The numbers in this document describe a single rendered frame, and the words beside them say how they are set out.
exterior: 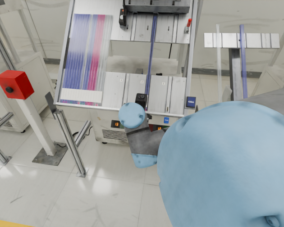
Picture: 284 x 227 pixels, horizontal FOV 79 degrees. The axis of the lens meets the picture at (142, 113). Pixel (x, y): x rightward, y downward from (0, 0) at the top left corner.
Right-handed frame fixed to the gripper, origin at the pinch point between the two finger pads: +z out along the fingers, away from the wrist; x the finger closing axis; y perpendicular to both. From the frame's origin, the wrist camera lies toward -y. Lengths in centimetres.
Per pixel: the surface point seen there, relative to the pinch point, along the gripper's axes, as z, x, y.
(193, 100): -1.5, 22.4, -10.4
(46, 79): 93, -124, -39
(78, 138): 39, -50, 17
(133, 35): 2.9, -10.3, -43.4
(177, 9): -1, 11, -56
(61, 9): 129, -148, -153
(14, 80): 8, -80, -15
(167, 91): 3.0, 10.3, -14.6
